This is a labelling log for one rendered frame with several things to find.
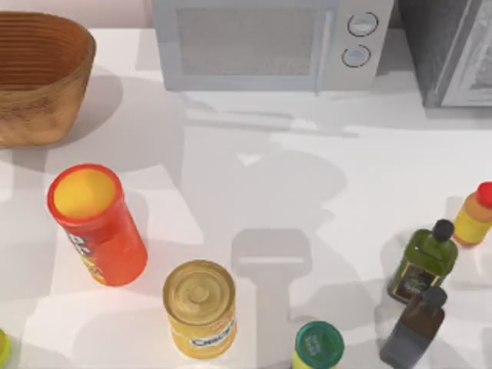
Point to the yellow tin can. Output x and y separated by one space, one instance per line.
201 311

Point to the pale microwave oven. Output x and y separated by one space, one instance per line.
246 42

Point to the red tube can yellow lid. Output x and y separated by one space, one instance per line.
100 230

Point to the round microwave knob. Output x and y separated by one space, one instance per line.
356 55
362 23

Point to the green lid yellow can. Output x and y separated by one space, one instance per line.
318 344

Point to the green oil bottle black cap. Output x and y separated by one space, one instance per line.
421 265

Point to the dark brown bottle grey cap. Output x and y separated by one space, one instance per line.
413 334

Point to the yellow bottle red cap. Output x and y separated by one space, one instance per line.
473 219

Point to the brown woven basket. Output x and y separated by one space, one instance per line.
36 84

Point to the yellow green round object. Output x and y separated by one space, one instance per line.
3 344

